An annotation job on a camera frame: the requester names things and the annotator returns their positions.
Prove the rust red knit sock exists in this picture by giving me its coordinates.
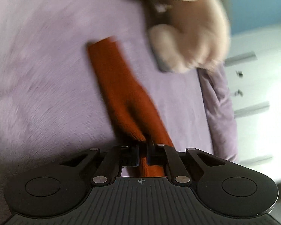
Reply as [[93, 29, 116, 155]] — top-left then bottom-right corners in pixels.
[[87, 36, 176, 177]]

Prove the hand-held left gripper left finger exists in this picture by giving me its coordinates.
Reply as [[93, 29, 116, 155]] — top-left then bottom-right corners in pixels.
[[58, 145, 140, 185]]

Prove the purple bed sheet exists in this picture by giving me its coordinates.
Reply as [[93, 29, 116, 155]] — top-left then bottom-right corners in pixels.
[[0, 0, 238, 217]]

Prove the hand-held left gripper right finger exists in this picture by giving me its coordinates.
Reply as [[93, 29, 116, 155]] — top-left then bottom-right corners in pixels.
[[146, 141, 226, 185]]

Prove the grey drawer handle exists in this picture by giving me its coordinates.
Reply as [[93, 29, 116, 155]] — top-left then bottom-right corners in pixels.
[[239, 155, 274, 167], [225, 51, 257, 67], [234, 101, 271, 119]]

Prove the beige plush toy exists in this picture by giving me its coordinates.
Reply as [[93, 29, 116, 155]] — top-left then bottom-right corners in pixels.
[[115, 0, 232, 74]]

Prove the white drawer cabinet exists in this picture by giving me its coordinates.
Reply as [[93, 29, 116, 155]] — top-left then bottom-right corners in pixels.
[[224, 22, 281, 186]]

